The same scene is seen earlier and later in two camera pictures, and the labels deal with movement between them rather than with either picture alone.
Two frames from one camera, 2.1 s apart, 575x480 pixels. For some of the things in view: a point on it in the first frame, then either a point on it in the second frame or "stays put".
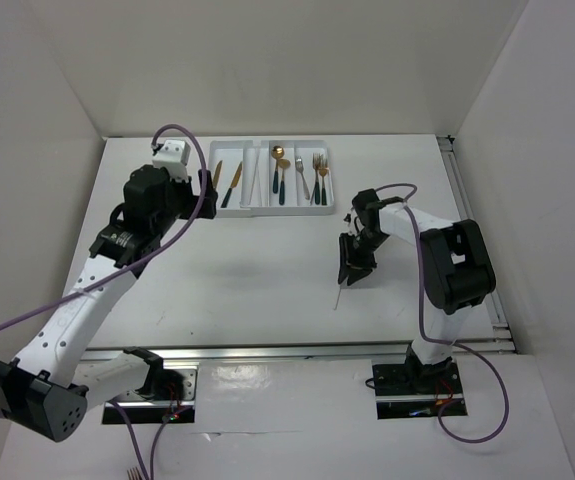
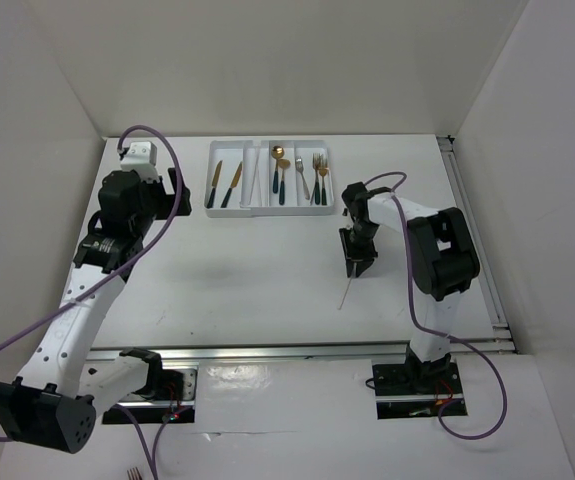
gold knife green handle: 235,180 stays put
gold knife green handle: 217,173 stays put
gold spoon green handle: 277,153 stays put
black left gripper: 192,200 -> 165,198
